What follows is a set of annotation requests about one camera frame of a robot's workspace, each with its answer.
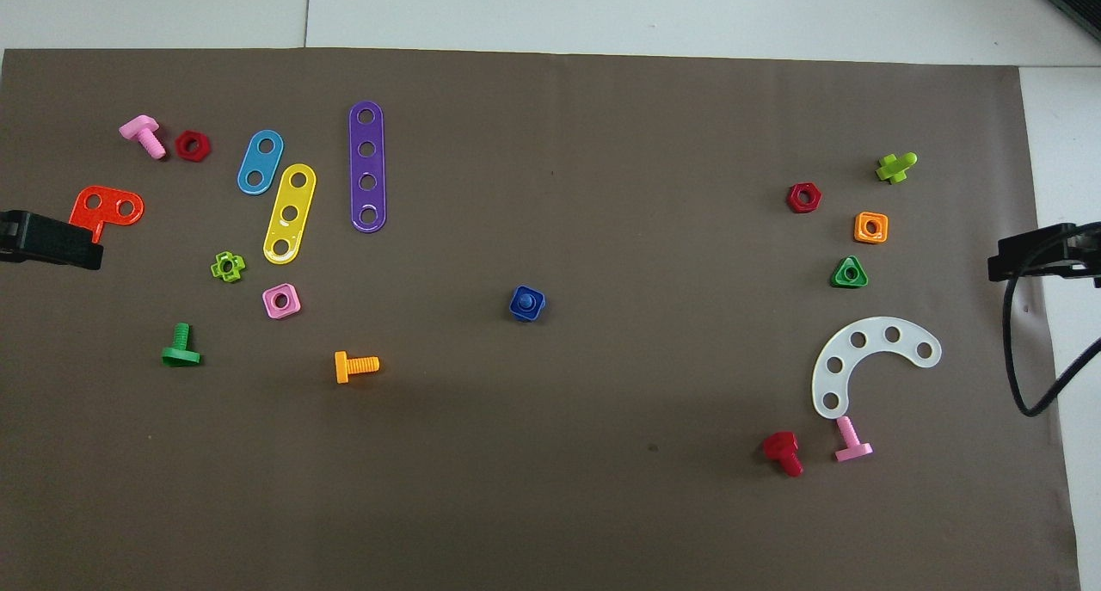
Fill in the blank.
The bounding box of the green triangle nut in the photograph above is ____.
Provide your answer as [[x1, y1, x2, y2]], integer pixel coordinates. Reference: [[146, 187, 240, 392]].
[[829, 255, 870, 289]]

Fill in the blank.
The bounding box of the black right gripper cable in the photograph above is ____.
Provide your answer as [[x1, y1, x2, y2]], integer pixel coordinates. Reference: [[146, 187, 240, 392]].
[[1002, 225, 1101, 417]]

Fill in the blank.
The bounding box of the yellow three-hole strip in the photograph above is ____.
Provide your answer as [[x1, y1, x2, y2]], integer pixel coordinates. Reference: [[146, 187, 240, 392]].
[[262, 163, 317, 266]]

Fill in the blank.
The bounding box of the lime green plastic bolt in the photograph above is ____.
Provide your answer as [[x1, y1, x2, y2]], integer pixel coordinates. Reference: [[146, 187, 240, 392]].
[[876, 151, 919, 185]]

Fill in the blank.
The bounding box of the blue square nut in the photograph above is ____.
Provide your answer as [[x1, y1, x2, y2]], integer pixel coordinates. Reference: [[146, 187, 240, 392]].
[[508, 285, 547, 323]]

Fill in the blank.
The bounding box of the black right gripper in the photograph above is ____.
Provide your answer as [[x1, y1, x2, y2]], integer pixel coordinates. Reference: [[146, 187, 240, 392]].
[[987, 223, 1101, 287]]

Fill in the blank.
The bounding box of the orange angled plate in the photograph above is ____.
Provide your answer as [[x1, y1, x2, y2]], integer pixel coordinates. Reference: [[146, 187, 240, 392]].
[[69, 185, 145, 244]]

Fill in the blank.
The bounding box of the purple four-hole strip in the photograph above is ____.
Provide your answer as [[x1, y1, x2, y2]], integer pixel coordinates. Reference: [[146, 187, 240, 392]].
[[348, 101, 388, 233]]

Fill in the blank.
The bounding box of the pink square nut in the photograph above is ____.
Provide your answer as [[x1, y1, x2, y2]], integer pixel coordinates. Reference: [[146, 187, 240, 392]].
[[262, 283, 303, 320]]

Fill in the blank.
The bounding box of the red plastic bolt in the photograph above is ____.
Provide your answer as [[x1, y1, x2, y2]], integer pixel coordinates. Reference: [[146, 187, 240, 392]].
[[762, 431, 805, 478]]

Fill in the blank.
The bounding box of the white curved five-hole strip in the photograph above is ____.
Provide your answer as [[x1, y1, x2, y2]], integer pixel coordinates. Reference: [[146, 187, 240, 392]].
[[811, 317, 944, 421]]

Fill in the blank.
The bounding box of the orange plastic bolt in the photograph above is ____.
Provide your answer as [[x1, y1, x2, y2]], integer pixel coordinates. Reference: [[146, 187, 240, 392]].
[[334, 350, 381, 385]]

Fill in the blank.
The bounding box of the brown paper mat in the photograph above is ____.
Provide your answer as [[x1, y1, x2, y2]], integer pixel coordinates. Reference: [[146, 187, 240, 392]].
[[0, 47, 1083, 591]]

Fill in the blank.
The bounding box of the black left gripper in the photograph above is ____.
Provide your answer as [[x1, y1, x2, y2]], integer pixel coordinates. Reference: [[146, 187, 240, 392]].
[[0, 210, 105, 271]]

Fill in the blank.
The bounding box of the blue two-hole strip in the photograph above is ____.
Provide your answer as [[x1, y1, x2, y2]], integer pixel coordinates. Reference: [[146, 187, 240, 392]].
[[237, 129, 285, 196]]

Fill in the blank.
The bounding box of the pink plastic bolt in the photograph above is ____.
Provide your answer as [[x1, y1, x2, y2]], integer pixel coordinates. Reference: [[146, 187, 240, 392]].
[[833, 415, 874, 464], [119, 114, 168, 161]]

